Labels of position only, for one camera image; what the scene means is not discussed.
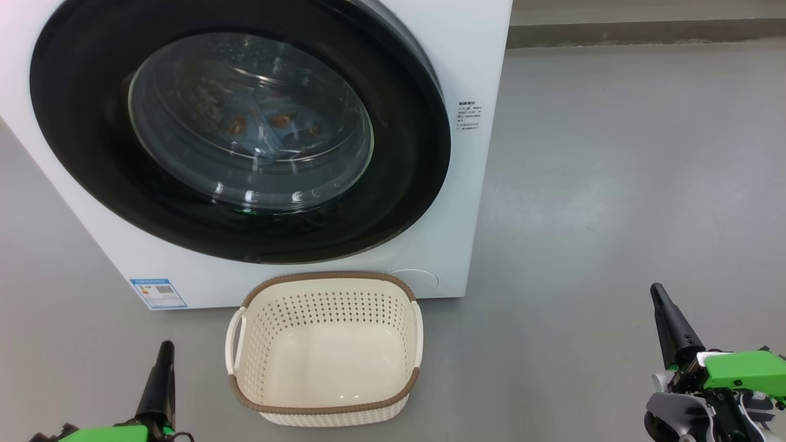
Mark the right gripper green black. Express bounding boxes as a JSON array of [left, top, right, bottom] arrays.
[[644, 282, 786, 442]]

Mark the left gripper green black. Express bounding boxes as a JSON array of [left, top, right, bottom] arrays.
[[27, 341, 195, 442]]

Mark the cream perforated laundry basket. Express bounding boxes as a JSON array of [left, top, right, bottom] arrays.
[[224, 270, 425, 428]]

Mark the white front-load washing machine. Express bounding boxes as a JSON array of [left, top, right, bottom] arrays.
[[0, 0, 514, 311]]

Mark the blue energy label sticker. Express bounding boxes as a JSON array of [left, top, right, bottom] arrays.
[[130, 277, 189, 311]]

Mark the round white filter cover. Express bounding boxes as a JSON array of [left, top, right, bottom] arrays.
[[387, 268, 440, 293]]

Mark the printed text label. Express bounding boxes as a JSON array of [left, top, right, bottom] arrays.
[[455, 99, 484, 133]]

